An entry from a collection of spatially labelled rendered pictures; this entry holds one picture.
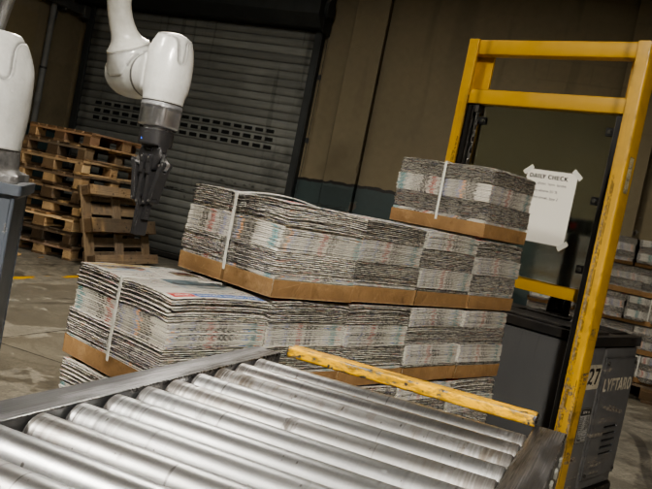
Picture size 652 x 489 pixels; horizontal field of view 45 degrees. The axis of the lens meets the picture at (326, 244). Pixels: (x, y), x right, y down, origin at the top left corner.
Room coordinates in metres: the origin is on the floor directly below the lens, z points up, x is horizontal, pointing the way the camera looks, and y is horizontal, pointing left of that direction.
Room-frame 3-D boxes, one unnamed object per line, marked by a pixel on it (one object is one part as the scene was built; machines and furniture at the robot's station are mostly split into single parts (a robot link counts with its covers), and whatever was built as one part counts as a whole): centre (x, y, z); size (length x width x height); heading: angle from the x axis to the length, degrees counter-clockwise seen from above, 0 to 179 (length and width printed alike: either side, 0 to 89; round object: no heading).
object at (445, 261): (2.48, -0.24, 0.95); 0.38 x 0.29 x 0.23; 48
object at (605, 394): (3.31, -0.96, 0.40); 0.69 x 0.55 x 0.80; 49
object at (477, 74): (3.25, -0.47, 0.97); 0.09 x 0.09 x 1.75; 49
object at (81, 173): (8.45, 2.68, 0.65); 1.33 x 0.94 x 1.30; 163
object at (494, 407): (1.29, -0.18, 0.81); 0.43 x 0.03 x 0.02; 69
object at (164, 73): (1.75, 0.42, 1.30); 0.13 x 0.11 x 0.16; 42
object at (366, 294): (2.26, -0.05, 0.86); 0.38 x 0.29 x 0.04; 48
